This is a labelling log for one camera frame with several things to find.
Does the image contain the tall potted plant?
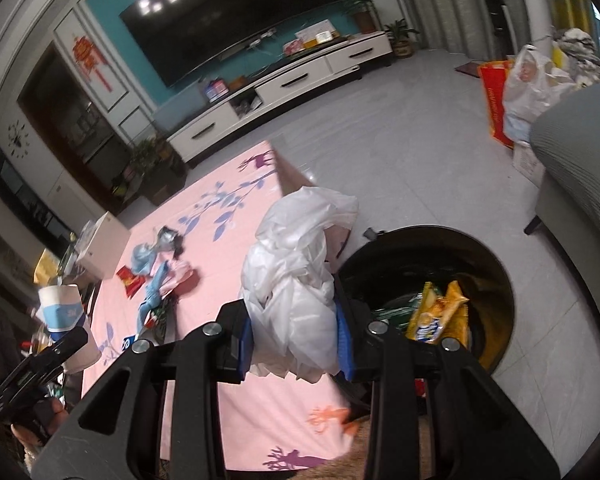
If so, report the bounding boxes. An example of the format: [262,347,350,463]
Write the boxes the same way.
[337,0,378,35]

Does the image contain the black wall clock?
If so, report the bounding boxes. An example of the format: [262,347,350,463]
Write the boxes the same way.
[7,120,31,153]

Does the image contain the white television cabinet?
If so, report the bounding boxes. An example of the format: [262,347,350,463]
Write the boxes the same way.
[167,30,393,163]

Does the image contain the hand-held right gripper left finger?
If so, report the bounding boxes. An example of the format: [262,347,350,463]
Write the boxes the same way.
[30,300,256,480]

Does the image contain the translucent blue storage bin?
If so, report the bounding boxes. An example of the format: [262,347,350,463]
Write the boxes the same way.
[155,95,211,126]

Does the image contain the white flat panel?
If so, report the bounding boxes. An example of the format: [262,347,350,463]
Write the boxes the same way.
[522,0,551,46]

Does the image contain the blue plastic wrapper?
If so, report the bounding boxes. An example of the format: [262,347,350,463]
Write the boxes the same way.
[137,260,172,331]

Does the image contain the pink plastic wrapper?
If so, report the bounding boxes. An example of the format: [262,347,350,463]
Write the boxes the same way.
[157,259,196,296]

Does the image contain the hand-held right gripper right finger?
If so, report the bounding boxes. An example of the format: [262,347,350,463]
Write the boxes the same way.
[332,280,561,480]

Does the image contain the white plastic bag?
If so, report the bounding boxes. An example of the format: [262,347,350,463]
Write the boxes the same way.
[239,186,360,383]

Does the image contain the grey sofa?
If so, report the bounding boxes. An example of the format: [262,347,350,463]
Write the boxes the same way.
[525,85,600,411]

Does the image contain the black round trash bin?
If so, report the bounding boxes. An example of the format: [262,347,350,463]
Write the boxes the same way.
[336,225,513,408]

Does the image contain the orange shopping bag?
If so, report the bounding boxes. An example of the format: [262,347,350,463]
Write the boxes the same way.
[477,59,516,148]

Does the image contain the yellow chip bag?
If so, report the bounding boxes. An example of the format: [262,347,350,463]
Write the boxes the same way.
[405,281,470,346]

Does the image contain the silver foil wrapper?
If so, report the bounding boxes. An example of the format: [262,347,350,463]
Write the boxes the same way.
[155,226,186,256]

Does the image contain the brown fleece clothing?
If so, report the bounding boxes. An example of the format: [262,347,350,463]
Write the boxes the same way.
[330,412,376,480]

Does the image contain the white desk calendar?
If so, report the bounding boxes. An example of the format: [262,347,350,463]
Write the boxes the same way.
[295,20,333,43]

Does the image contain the small potted plant yellow pot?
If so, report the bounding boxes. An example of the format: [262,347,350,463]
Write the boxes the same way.
[384,19,421,58]

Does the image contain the potted plants in wooden crate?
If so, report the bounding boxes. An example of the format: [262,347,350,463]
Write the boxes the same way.
[111,135,186,206]

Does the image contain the red knot wall decoration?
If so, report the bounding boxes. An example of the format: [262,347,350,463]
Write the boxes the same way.
[71,35,113,93]

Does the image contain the white cardboard box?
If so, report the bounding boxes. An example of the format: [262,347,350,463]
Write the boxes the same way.
[75,211,132,278]
[511,140,548,188]

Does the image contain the person's left hand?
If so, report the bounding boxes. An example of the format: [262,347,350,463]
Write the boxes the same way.
[10,399,71,461]

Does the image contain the white blue paper cup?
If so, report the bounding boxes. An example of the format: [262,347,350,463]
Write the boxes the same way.
[36,284,101,373]

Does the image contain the large white shopping bag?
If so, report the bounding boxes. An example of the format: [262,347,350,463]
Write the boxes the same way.
[502,45,581,143]

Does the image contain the red packet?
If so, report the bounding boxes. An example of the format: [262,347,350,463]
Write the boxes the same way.
[117,266,150,298]

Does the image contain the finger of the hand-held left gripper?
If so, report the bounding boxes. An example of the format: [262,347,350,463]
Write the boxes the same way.
[24,329,90,377]

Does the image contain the pile of grey clothes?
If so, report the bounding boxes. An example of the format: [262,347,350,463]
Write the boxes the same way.
[550,27,600,86]

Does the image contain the black upright floor cleaner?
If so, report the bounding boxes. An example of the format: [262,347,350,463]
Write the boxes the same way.
[482,0,511,56]

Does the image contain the large black television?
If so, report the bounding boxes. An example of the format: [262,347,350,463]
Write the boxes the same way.
[119,0,353,88]

